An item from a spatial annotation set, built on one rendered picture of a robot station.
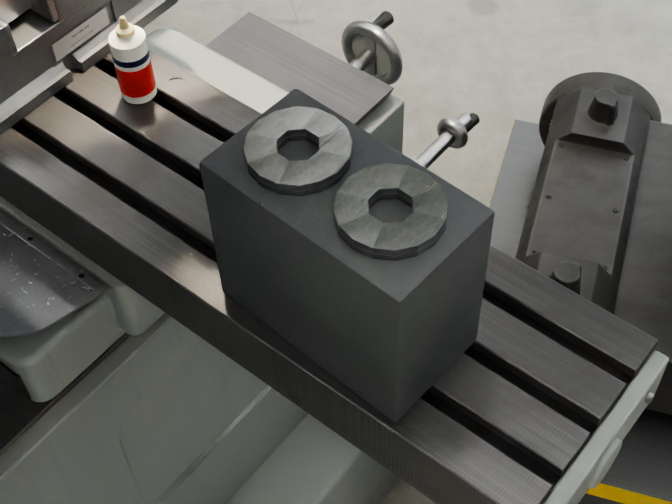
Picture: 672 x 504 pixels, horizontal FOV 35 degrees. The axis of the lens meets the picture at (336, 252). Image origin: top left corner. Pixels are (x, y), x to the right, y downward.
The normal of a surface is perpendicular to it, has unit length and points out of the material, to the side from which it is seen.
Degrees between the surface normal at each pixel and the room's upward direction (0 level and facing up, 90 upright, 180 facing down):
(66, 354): 90
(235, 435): 90
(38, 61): 90
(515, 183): 0
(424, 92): 0
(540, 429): 0
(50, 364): 90
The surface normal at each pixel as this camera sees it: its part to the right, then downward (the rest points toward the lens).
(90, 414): 0.78, 0.48
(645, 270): -0.03, -0.62
